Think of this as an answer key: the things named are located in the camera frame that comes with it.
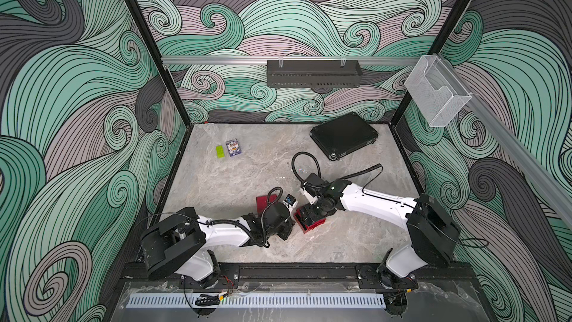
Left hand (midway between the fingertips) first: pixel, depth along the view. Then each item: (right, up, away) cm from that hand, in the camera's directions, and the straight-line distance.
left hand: (293, 219), depth 84 cm
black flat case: (+28, +34, +30) cm, 53 cm away
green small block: (-35, +26, +23) cm, 49 cm away
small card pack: (-29, +28, +24) cm, 46 cm away
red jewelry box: (+4, -1, -4) cm, 6 cm away
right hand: (+6, +1, -1) cm, 6 cm away
